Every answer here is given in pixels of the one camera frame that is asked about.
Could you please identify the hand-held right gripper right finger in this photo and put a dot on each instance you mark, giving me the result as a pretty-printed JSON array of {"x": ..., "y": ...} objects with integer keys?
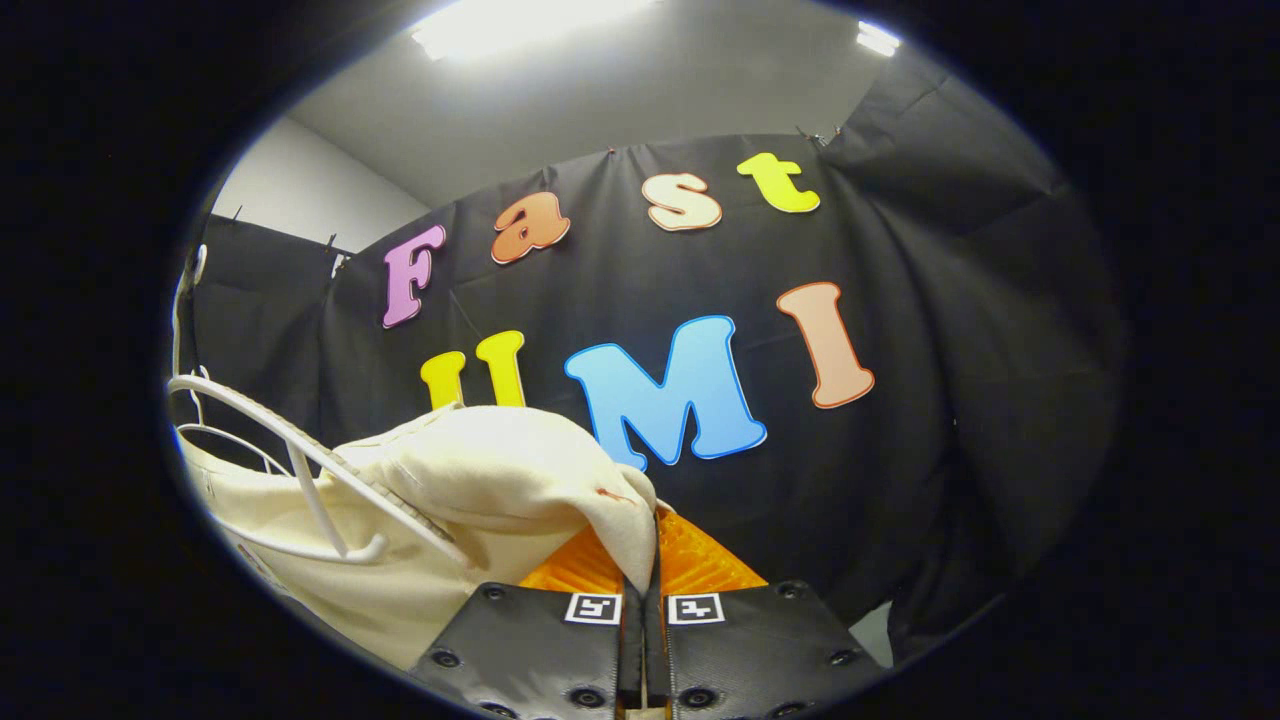
[{"x": 760, "y": 650}]

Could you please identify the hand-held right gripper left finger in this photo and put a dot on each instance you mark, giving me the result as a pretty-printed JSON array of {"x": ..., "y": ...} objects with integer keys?
[{"x": 520, "y": 650}]

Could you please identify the cream button-up shirt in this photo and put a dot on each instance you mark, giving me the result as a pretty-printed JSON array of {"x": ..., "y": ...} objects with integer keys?
[{"x": 500, "y": 470}]

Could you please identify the white plastic clothes hanger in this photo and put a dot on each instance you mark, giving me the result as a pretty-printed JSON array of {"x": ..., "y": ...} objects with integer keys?
[{"x": 240, "y": 400}]

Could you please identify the small ceiling light panel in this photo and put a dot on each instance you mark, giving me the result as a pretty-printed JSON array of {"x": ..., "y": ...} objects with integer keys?
[{"x": 878, "y": 39}]

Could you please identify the large ceiling light panel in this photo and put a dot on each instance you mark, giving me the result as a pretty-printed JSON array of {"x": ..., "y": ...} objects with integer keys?
[{"x": 520, "y": 25}]

